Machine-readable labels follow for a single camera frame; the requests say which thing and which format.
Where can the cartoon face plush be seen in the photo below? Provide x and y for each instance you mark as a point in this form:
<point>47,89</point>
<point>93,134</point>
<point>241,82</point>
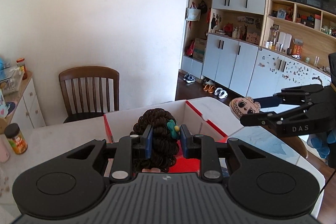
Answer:
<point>244,105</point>

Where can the red and white cardboard box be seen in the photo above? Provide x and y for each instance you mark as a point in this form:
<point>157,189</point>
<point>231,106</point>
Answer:
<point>120,123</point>

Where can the blue gloved right hand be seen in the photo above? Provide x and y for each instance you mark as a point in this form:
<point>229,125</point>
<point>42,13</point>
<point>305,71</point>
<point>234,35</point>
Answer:
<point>320,142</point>

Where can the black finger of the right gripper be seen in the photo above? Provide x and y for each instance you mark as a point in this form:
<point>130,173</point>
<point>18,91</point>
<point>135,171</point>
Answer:
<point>260,119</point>

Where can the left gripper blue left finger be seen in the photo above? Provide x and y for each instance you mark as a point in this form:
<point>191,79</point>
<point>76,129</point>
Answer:
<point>148,136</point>

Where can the white wall cupboard unit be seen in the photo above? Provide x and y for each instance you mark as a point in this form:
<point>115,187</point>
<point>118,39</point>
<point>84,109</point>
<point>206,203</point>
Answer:
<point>258,47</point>

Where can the dark curly hair doll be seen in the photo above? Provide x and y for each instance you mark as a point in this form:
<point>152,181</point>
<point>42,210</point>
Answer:
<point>164,140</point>

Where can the orange label jar black lid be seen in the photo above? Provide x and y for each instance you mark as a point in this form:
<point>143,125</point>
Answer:
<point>15,138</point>

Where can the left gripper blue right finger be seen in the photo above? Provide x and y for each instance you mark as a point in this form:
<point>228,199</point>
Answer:
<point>185,135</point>

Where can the white drawer cabinet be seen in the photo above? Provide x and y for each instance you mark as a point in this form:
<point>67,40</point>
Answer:
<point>27,112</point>

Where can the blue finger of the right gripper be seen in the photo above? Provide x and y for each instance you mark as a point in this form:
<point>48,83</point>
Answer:
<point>267,102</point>

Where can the dark wooden chair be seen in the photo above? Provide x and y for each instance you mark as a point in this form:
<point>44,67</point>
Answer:
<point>89,92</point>

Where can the pink bottle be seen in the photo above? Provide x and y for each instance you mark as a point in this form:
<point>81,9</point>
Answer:
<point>4,152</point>

